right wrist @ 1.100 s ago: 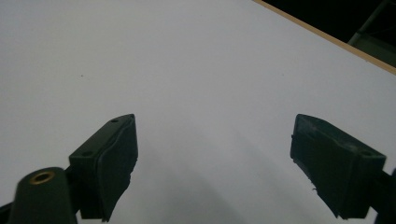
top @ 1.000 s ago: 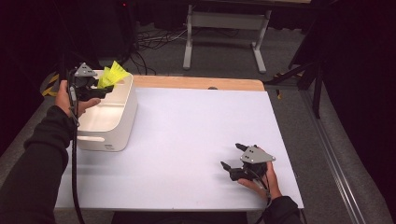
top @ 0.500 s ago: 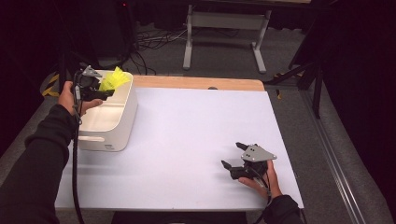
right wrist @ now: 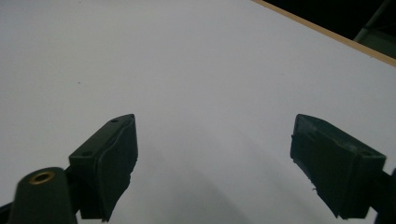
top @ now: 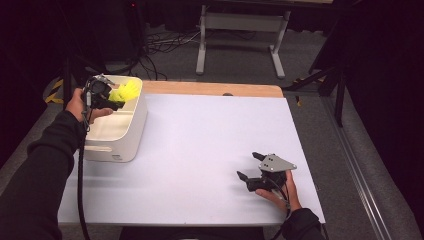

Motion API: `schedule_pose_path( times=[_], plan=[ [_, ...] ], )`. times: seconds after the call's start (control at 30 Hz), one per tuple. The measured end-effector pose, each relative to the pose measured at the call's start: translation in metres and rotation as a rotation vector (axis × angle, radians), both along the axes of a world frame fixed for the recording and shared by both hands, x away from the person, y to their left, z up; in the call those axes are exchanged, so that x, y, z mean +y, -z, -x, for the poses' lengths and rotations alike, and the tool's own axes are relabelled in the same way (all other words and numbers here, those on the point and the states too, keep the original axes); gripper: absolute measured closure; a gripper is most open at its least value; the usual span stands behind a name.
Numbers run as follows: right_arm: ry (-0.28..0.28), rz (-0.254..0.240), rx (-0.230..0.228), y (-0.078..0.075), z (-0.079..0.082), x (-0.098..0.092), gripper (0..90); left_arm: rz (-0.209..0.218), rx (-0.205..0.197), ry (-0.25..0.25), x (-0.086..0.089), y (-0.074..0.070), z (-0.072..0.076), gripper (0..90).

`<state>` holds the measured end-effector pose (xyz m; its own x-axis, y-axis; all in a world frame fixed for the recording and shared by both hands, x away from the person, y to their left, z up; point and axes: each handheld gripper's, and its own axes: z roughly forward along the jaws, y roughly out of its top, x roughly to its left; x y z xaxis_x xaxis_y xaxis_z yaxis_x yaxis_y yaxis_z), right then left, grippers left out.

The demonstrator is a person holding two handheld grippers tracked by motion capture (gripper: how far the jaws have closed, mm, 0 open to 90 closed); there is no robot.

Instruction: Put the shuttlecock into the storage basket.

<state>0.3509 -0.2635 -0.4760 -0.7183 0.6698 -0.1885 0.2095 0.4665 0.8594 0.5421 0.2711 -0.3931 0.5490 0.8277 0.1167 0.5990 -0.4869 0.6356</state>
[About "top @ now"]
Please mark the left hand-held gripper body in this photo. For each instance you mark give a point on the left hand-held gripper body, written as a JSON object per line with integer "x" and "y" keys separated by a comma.
{"x": 98, "y": 91}

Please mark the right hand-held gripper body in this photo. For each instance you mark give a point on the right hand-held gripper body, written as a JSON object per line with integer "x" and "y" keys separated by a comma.
{"x": 275, "y": 163}

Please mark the white plastic storage bin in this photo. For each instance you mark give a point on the white plastic storage bin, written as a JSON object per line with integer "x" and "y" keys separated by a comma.
{"x": 116, "y": 133}

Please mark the person's left hand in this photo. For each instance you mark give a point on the person's left hand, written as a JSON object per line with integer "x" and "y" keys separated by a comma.
{"x": 78, "y": 108}

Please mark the person's right hand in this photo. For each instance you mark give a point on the person's right hand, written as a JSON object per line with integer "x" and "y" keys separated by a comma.
{"x": 288, "y": 196}

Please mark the yellow black striped tape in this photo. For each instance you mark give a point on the yellow black striped tape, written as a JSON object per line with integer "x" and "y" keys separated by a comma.
{"x": 55, "y": 93}

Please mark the white table board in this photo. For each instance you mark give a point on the white table board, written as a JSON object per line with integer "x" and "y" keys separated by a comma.
{"x": 200, "y": 133}

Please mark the grey metal stand frame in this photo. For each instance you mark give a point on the grey metal stand frame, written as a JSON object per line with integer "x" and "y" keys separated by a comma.
{"x": 245, "y": 22}

